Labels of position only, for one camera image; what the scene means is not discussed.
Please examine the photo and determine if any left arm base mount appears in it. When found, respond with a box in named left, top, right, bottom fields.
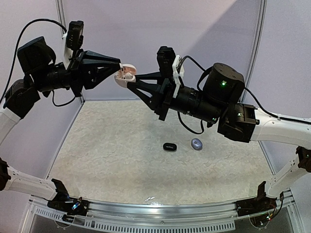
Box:
left=47, top=197, right=90, bottom=216

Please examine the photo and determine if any blue-grey oval charging case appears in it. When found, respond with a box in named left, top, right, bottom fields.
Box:
left=191, top=138, right=203, bottom=150

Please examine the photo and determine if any aluminium right corner post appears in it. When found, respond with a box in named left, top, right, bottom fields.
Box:
left=245, top=0, right=267, bottom=88

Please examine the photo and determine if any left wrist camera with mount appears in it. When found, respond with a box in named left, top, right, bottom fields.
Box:
left=62, top=20, right=84, bottom=69

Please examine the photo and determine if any aluminium left corner post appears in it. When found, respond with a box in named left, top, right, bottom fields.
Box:
left=55, top=0, right=85, bottom=104

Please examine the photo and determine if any aluminium corner post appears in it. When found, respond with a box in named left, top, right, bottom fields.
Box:
left=55, top=0, right=85, bottom=104
left=245, top=0, right=267, bottom=88

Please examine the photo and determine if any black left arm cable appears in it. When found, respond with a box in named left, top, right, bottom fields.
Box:
left=0, top=19, right=76, bottom=107

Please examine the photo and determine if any aluminium front rail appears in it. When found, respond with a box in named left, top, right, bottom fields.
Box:
left=22, top=190, right=301, bottom=233

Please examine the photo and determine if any perforated white front panel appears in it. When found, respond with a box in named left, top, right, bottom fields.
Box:
left=28, top=207, right=236, bottom=233

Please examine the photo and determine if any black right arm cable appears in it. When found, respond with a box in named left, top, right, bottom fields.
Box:
left=177, top=55, right=311, bottom=134

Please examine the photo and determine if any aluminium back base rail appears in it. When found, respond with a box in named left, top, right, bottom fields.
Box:
left=85, top=98, right=141, bottom=101

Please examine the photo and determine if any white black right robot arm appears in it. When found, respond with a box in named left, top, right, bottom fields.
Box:
left=124, top=63, right=311, bottom=212

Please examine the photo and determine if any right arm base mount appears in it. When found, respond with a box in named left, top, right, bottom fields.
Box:
left=235, top=192, right=277, bottom=217

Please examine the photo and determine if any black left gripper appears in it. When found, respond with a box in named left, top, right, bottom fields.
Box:
left=33, top=47, right=121, bottom=95

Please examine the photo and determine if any black earbud charging case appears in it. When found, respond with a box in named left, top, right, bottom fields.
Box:
left=163, top=143, right=177, bottom=152

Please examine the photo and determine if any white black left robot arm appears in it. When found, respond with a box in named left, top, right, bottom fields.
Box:
left=0, top=36, right=121, bottom=211

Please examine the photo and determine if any pink round charging case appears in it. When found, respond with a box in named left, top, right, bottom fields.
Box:
left=114, top=64, right=137, bottom=88

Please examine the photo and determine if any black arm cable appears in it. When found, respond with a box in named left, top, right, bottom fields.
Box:
left=0, top=19, right=76, bottom=107
left=177, top=55, right=311, bottom=134

